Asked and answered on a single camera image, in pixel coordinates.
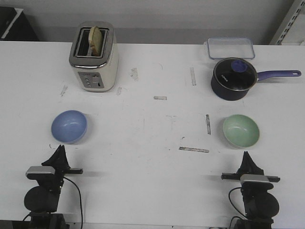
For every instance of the cream two-slot toaster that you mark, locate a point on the cream two-slot toaster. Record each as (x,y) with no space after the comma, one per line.
(95,74)

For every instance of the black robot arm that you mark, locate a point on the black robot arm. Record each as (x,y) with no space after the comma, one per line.
(260,206)
(42,201)

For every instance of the green bowl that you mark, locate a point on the green bowl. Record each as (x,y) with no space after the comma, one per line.
(241,131)

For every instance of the clear plastic food container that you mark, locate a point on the clear plastic food container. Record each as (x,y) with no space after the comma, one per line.
(225,47)

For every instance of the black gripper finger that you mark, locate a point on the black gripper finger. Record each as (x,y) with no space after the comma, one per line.
(65,164)
(52,161)
(251,167)
(243,167)

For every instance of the toast slice in toaster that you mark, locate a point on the toast slice in toaster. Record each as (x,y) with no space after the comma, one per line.
(95,40)

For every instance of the dark blue saucepan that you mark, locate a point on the dark blue saucepan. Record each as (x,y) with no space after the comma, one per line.
(231,95)

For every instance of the white metal shelf upright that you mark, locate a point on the white metal shelf upright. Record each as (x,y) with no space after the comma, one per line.
(287,22)

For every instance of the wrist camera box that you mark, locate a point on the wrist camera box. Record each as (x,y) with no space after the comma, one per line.
(250,178)
(40,172)

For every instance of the glass pot lid blue knob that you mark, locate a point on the glass pot lid blue knob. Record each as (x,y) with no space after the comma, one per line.
(235,74)

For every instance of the black box with white edge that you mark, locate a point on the black box with white edge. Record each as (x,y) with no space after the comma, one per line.
(14,26)

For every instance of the blue bowl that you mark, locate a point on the blue bowl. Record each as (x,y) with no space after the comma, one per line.
(69,126)

